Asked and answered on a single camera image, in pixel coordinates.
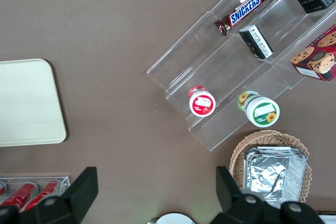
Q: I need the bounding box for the aluminium foil tray stack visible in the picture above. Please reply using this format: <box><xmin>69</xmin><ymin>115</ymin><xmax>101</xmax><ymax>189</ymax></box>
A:
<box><xmin>243</xmin><ymin>146</ymin><xmax>308</xmax><ymax>209</ymax></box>

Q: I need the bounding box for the red cookie box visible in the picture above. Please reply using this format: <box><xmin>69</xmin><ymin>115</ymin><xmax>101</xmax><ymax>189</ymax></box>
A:
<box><xmin>290</xmin><ymin>24</ymin><xmax>336</xmax><ymax>82</ymax></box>

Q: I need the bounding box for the clear acrylic bottle rack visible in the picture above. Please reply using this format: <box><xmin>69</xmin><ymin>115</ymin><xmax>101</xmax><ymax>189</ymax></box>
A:
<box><xmin>0</xmin><ymin>175</ymin><xmax>71</xmax><ymax>210</ymax></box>

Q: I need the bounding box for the white plastic snack bin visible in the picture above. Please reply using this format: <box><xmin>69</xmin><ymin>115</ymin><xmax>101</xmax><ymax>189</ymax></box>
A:
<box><xmin>313</xmin><ymin>209</ymin><xmax>336</xmax><ymax>224</ymax></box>

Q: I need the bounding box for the red lid yogurt cup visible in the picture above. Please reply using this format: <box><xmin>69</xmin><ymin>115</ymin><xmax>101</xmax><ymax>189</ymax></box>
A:
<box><xmin>188</xmin><ymin>85</ymin><xmax>216</xmax><ymax>118</ymax></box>

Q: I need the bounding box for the light tan wicker basket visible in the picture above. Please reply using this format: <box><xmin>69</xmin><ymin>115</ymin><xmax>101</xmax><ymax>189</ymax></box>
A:
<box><xmin>229</xmin><ymin>130</ymin><xmax>313</xmax><ymax>204</ymax></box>

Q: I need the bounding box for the beige plastic serving tray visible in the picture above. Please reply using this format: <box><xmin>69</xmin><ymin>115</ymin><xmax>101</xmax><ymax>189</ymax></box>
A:
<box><xmin>0</xmin><ymin>58</ymin><xmax>67</xmax><ymax>148</ymax></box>

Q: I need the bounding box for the green lid yogurt cup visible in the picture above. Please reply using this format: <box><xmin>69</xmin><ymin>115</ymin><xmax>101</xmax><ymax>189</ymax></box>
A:
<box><xmin>237</xmin><ymin>90</ymin><xmax>280</xmax><ymax>128</ymax></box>

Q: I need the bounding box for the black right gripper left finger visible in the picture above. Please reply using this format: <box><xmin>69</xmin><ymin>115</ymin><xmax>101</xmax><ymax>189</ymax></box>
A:
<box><xmin>0</xmin><ymin>166</ymin><xmax>99</xmax><ymax>224</ymax></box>

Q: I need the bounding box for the clear acrylic stepped display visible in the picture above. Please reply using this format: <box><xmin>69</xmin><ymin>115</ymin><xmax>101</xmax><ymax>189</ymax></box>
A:
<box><xmin>146</xmin><ymin>0</ymin><xmax>336</xmax><ymax>152</ymax></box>

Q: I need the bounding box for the Snickers chocolate bar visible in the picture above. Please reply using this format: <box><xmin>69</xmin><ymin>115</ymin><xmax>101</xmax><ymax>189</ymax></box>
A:
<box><xmin>214</xmin><ymin>0</ymin><xmax>271</xmax><ymax>37</ymax></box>

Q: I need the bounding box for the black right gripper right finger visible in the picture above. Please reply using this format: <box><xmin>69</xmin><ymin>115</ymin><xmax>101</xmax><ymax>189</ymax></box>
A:
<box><xmin>209</xmin><ymin>166</ymin><xmax>325</xmax><ymax>224</ymax></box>

